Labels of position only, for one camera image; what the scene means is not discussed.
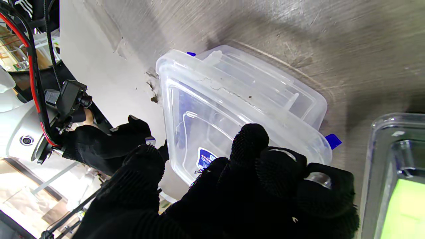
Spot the red cable on right arm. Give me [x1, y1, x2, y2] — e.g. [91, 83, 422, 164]
[0, 13, 58, 147]

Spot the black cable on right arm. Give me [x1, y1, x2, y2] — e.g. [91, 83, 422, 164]
[42, 0, 64, 91]

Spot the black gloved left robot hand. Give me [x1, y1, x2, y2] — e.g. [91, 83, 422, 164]
[71, 123, 361, 239]

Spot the clear lid with green sticker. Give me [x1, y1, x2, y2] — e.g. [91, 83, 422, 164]
[360, 113, 425, 239]

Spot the clear container with blue clips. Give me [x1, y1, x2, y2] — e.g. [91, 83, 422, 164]
[156, 45, 342, 186]

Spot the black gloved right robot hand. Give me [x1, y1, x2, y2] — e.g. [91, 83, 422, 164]
[61, 115, 170, 176]

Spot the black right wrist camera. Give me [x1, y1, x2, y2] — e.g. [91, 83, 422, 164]
[44, 80, 93, 134]

